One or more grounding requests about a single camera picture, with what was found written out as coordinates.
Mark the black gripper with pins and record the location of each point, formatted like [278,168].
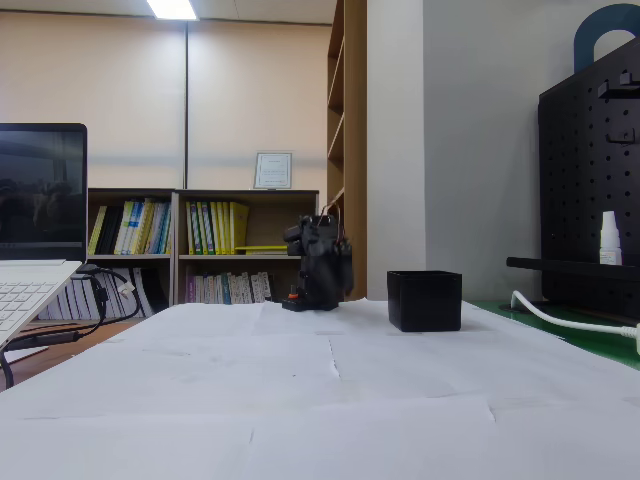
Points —
[345,272]

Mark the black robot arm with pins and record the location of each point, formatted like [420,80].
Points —
[320,285]

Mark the black square box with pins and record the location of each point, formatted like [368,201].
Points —
[425,302]

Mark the black orange table clamp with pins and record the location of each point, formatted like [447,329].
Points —
[292,301]

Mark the flat lying yellow folder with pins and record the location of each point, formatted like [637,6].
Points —
[265,248]

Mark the thick yellow binder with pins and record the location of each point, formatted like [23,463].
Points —
[240,227]

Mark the low bookshelf with yellow binders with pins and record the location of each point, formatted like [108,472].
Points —
[240,225]

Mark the framed white certificate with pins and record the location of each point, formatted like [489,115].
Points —
[273,170]

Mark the tall wooden bookshelf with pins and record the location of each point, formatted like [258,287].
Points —
[350,125]

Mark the white paper table cover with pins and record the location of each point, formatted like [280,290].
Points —
[250,390]

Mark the low bookshelf with mixed books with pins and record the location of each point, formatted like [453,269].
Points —
[130,225]

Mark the black pegboard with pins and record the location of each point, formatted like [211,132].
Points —
[585,200]

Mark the green desk mat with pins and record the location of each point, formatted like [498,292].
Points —
[590,337]

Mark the white plastic bottle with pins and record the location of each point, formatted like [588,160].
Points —
[610,245]

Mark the ceiling light panel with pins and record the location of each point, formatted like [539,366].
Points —
[171,9]

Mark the white laptop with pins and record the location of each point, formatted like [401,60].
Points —
[35,210]

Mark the black laptop stand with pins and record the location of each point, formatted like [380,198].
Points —
[30,345]

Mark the dark blue arch shape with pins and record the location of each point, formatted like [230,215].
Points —
[585,35]

